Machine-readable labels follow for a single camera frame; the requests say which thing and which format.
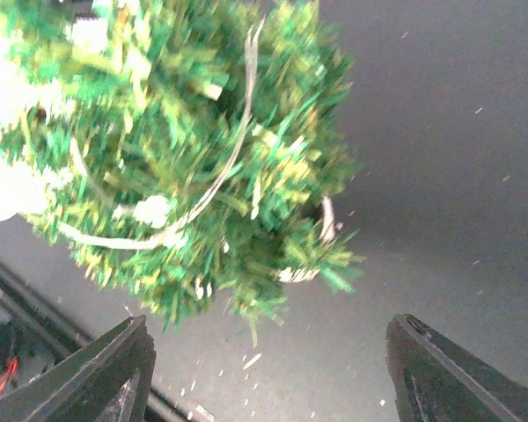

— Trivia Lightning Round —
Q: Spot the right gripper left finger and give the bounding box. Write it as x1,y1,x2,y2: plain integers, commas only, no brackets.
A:
0,316,156,421

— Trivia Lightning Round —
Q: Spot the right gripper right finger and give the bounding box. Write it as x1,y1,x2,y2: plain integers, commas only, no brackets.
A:
386,314,528,421

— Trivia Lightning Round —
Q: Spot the white bulb light string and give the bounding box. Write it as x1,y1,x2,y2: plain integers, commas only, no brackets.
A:
56,17,268,251

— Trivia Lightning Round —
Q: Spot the small green christmas tree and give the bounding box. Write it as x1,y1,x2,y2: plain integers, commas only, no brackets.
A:
0,1,360,328

